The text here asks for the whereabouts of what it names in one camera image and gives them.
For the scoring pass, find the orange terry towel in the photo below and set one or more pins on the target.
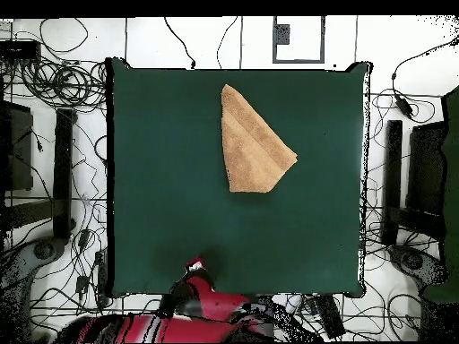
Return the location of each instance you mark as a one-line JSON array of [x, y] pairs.
[[251, 154]]

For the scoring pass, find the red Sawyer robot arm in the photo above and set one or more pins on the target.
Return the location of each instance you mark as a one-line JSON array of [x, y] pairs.
[[200, 297]]

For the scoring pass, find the black flat equipment box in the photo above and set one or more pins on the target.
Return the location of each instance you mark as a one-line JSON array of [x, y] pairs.
[[19, 50]]

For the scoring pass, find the dark green table cloth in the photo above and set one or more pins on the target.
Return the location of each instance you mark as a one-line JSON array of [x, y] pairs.
[[161, 161]]

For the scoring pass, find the small black power adapter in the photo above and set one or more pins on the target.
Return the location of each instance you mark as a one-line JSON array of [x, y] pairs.
[[81, 284]]

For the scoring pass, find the dark stand base with wheel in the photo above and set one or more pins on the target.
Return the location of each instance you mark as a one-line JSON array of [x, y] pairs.
[[43, 251], [412, 261]]

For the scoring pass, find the black stand foot bar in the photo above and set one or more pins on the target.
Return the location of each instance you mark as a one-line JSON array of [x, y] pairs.
[[64, 172], [393, 172]]

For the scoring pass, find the large black equipment box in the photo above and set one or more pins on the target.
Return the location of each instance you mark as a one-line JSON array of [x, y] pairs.
[[426, 168], [18, 150]]

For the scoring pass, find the small grey box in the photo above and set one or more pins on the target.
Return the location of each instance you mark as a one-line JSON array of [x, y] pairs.
[[282, 34]]

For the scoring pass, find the green cloth sheet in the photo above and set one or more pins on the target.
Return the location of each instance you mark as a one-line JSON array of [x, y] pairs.
[[452, 179]]

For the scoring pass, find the grey square floor frame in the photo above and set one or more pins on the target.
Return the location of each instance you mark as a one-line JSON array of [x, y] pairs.
[[274, 53]]

